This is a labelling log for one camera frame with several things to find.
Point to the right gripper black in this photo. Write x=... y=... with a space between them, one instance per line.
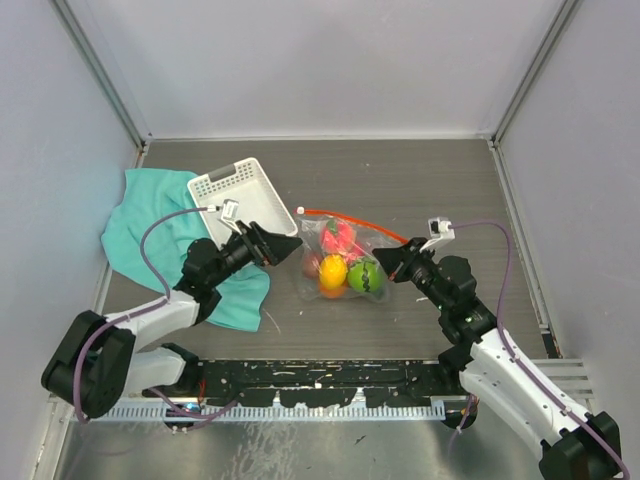
x=391 y=258

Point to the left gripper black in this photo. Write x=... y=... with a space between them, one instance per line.
x=264 y=247

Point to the clear zip bag orange seal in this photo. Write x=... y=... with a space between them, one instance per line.
x=368 y=236

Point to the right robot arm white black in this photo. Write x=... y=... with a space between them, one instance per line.
x=568 y=441

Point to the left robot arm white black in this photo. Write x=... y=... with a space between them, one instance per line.
x=101 y=359

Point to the green fake fruit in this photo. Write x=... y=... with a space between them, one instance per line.
x=365 y=276

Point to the brown fake kiwi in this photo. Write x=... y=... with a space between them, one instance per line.
x=311 y=264

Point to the red fake apple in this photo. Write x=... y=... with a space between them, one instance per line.
x=337 y=237

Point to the yellow fake lemon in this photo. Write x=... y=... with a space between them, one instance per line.
x=333 y=271

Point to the orange fake orange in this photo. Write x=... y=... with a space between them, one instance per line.
x=332 y=293

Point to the white perforated plastic basket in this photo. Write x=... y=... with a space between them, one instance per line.
x=246 y=183

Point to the teal cloth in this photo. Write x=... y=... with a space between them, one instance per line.
x=154 y=258

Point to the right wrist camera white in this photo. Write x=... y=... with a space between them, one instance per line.
x=441 y=232

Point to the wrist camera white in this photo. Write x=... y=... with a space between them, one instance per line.
x=441 y=232
x=228 y=211

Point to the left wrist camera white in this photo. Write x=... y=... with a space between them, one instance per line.
x=228 y=211

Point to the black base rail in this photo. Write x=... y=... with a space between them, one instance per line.
x=315 y=384

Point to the grey slotted cable duct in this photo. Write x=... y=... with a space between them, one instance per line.
x=157 y=410

